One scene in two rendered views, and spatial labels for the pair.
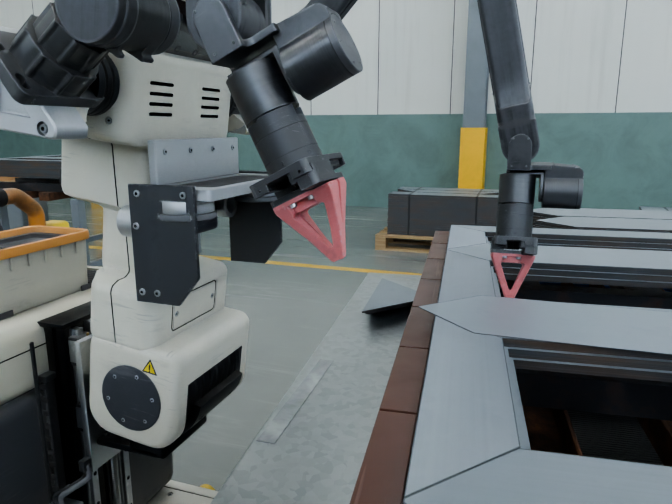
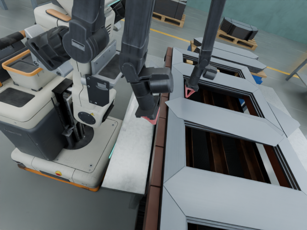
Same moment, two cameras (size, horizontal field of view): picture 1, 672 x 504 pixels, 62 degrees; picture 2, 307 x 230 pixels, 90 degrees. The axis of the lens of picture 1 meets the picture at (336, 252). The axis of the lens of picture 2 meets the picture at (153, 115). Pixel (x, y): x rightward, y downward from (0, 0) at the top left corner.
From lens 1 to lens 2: 0.41 m
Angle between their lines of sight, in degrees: 39
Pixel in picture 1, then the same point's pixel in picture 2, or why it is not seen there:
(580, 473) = (194, 174)
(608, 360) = (204, 128)
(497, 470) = (180, 174)
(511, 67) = (211, 38)
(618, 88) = not seen: outside the picture
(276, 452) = (126, 134)
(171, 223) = (100, 89)
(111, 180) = (75, 63)
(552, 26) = not seen: outside the picture
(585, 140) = not seen: outside the picture
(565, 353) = (196, 125)
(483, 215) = (178, 10)
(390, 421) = (158, 150)
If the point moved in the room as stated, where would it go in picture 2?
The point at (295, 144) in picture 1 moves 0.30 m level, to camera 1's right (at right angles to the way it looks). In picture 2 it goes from (149, 104) to (229, 110)
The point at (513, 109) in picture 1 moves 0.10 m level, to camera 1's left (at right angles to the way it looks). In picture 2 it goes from (206, 51) to (187, 48)
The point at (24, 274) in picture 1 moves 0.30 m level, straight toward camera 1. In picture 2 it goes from (42, 75) to (60, 116)
